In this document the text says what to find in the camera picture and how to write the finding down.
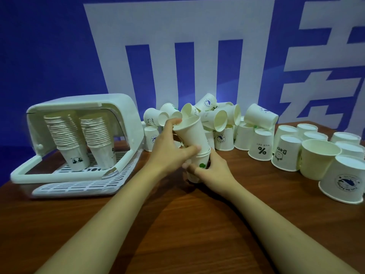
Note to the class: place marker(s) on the person's left hand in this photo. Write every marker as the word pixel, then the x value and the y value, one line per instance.
pixel 168 151

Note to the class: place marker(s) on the person's left forearm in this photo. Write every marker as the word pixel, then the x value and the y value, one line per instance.
pixel 99 231

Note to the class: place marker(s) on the panda print white paper cup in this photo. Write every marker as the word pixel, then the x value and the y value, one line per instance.
pixel 75 155

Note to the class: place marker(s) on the person's right hand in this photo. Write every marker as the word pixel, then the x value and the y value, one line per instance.
pixel 216 176

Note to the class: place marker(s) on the brown wooden table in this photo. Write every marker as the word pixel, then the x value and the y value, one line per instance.
pixel 42 219

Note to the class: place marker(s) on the white plastic storage box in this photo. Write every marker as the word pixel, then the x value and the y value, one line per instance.
pixel 85 99

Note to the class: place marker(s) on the percent print white paper cup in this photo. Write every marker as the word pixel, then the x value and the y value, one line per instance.
pixel 102 155

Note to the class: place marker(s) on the plain white paper cup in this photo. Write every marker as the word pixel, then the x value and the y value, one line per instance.
pixel 191 134

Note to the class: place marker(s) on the nested stack of paper cups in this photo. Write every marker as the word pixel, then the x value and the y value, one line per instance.
pixel 64 131
pixel 95 131

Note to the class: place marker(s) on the blue white backdrop banner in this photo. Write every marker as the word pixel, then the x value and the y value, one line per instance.
pixel 42 39

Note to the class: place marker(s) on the green leaf print paper cup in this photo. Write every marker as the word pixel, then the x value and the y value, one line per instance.
pixel 202 159

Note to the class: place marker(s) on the person's right forearm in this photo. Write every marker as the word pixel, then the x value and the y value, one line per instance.
pixel 285 236

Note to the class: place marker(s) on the pile of paper cups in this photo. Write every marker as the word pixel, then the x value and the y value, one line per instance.
pixel 316 159

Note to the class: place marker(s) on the white slotted drain tray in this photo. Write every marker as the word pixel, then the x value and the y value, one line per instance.
pixel 71 188

